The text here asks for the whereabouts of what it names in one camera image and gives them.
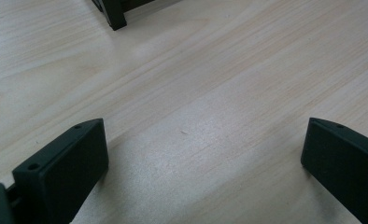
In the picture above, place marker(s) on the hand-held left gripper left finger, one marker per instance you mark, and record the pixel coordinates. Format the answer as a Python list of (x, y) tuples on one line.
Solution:
[(63, 174)]

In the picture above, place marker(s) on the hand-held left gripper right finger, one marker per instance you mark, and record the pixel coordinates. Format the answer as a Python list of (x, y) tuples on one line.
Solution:
[(344, 168)]

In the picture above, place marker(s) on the black two-tier metal rack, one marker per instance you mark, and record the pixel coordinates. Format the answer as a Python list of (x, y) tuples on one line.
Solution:
[(115, 12)]

